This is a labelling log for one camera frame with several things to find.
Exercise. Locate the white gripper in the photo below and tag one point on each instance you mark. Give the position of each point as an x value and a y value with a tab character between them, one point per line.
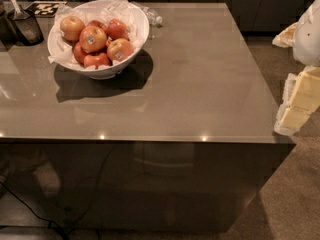
308	39

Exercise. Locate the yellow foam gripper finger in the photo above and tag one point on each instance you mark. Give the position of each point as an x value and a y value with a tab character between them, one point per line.
290	119

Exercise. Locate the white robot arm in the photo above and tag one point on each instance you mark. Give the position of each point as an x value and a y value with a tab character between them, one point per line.
306	49

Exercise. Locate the red apple with sticker right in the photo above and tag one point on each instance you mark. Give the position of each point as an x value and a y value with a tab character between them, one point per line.
119	49

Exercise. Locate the red apple with sticker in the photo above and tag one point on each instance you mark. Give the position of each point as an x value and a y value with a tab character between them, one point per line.
119	49
92	39

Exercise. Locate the red apple back right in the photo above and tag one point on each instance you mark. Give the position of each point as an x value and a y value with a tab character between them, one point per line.
118	29

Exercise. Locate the red apple front bottom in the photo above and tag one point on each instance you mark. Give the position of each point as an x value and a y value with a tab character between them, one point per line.
100	59

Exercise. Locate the red apple with sticker centre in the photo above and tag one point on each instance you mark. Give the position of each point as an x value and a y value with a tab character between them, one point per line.
92	39

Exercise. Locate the white bowl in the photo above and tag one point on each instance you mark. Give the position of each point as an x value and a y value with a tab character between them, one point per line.
110	71

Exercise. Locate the red apple back centre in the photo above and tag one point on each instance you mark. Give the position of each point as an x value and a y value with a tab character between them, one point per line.
98	24

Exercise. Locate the red apple lower left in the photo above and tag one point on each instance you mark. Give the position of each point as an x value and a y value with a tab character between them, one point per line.
79	53

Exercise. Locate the pale yellow-red apple far left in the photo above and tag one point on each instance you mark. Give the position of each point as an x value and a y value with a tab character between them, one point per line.
71	27

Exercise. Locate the clear plastic water bottle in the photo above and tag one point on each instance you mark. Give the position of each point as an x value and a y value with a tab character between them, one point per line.
153	17

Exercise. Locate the black white marker tag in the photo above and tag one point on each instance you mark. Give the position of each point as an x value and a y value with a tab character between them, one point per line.
43	9

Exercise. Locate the black container with handle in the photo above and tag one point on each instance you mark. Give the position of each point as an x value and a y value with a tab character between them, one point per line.
25	25

